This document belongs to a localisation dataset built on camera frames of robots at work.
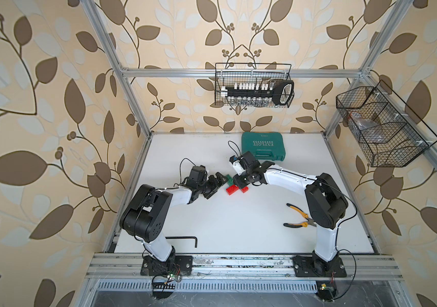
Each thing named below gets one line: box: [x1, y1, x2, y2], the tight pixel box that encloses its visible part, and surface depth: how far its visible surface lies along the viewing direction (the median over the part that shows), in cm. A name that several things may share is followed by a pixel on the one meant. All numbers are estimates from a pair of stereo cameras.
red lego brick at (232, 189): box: [225, 184, 240, 196], surface depth 95 cm
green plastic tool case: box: [240, 131, 286, 162], surface depth 111 cm
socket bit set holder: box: [221, 79, 295, 107], surface depth 86 cm
